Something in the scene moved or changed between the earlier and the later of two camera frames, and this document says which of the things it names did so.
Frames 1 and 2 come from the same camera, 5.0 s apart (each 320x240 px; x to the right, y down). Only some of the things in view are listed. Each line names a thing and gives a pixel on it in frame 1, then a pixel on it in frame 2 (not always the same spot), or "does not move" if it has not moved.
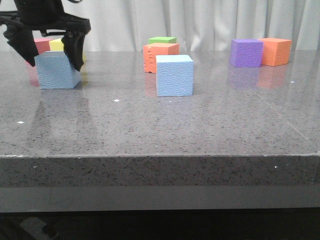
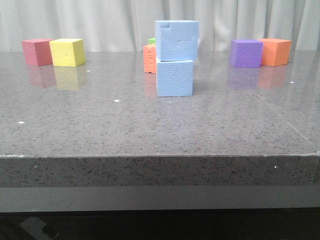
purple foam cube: [246, 53] does not move
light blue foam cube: [55, 71] to [177, 40]
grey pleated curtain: [198, 25] does not move
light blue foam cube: [175, 75] does not move
